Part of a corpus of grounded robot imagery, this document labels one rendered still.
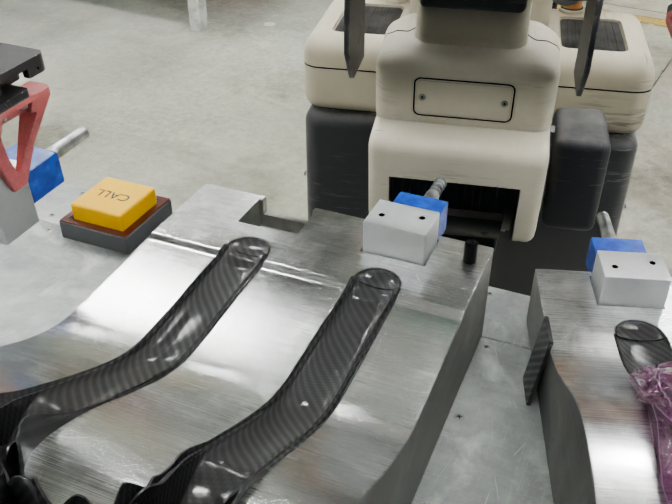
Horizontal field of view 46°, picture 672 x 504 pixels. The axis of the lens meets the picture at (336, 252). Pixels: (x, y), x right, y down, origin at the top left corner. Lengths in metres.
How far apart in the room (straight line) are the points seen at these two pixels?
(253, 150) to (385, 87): 1.73
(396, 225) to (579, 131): 0.60
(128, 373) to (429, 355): 0.20
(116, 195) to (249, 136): 1.99
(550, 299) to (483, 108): 0.40
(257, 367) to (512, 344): 0.25
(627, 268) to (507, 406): 0.14
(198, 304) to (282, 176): 1.96
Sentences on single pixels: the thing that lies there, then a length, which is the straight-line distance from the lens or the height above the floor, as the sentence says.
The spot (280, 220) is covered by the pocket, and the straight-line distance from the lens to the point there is 0.68.
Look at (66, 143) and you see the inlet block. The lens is 0.70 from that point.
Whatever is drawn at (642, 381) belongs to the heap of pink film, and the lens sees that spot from 0.53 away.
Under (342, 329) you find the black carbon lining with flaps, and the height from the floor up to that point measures 0.88.
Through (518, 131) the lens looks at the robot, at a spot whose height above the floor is 0.81.
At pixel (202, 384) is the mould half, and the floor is 0.89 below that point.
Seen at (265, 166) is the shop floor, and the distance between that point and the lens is 2.60.
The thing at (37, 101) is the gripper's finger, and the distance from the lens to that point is 0.61.
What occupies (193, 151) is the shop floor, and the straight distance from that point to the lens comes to 2.72.
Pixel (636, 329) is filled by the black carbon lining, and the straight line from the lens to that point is 0.64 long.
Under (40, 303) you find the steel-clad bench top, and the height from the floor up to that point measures 0.80.
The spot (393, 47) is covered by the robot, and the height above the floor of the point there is 0.89.
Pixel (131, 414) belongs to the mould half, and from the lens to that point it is 0.46.
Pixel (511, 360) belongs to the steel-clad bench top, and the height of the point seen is 0.80.
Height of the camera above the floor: 1.24
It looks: 35 degrees down
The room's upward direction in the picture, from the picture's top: straight up
